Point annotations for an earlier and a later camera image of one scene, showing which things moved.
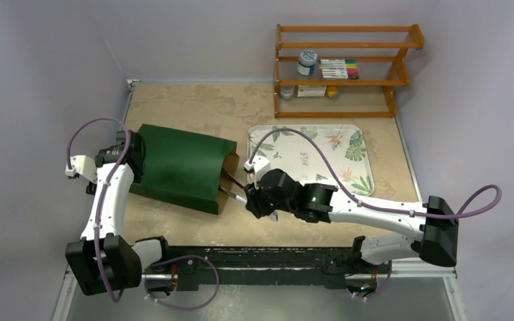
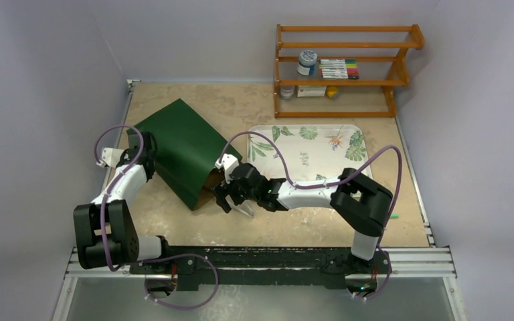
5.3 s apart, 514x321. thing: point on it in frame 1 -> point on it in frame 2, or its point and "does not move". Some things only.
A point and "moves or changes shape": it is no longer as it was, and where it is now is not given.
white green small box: x=311 y=91 does not move
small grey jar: x=286 y=91 does not move
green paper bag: x=184 y=169 moves or changes shape
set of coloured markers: x=338 y=69 does not move
